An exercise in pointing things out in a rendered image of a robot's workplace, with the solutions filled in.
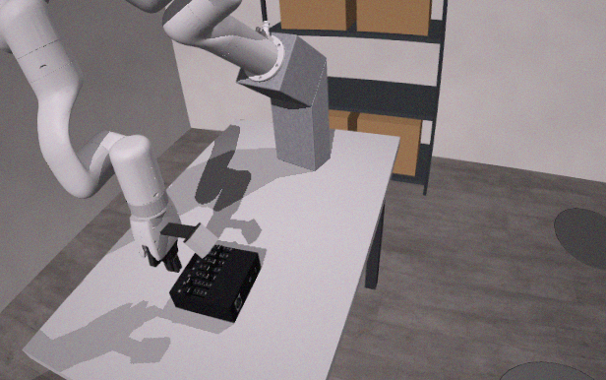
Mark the black lighting desk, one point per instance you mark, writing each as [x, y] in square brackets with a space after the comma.
[221, 290]

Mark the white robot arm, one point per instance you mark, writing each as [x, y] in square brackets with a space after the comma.
[31, 30]

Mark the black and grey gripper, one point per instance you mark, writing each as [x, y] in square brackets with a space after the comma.
[146, 231]

